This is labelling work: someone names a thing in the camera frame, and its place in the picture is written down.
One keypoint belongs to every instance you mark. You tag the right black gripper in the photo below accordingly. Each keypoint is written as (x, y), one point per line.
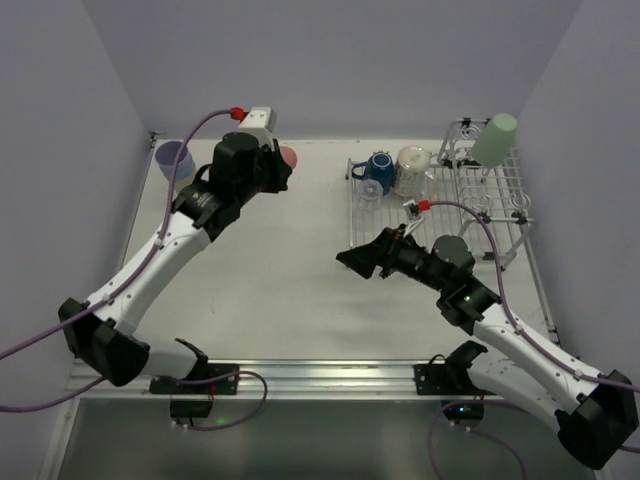
(388, 253)

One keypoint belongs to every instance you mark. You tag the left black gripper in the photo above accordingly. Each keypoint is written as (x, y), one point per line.
(276, 167)

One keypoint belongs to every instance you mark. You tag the pink plastic cup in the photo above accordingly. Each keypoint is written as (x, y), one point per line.
(289, 156)

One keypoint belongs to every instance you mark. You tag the light blue plastic cup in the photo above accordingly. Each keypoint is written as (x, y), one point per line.
(184, 169)

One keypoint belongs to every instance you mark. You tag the green plastic cup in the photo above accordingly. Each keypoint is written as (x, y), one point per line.
(494, 142)

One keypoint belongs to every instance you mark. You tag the lavender plastic cup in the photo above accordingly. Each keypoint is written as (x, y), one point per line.
(170, 153)

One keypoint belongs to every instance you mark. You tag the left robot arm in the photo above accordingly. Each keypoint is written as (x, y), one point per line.
(100, 330)

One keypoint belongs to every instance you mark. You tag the clear drinking glass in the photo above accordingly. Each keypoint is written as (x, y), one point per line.
(369, 195)

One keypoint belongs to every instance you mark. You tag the dark blue ceramic mug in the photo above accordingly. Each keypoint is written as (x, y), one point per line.
(379, 167)

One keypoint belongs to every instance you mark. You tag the white patterned mug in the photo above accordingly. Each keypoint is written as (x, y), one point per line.
(411, 168)

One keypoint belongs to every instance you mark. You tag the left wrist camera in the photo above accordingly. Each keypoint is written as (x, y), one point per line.
(259, 121)

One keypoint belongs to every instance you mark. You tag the metal wire dish rack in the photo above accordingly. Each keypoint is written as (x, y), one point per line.
(487, 207)

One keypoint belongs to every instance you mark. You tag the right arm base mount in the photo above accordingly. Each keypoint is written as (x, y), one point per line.
(447, 376)

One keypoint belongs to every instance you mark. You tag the aluminium mounting rail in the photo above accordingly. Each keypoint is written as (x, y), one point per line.
(327, 380)

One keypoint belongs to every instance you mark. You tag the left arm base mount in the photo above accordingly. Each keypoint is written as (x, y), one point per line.
(192, 399)

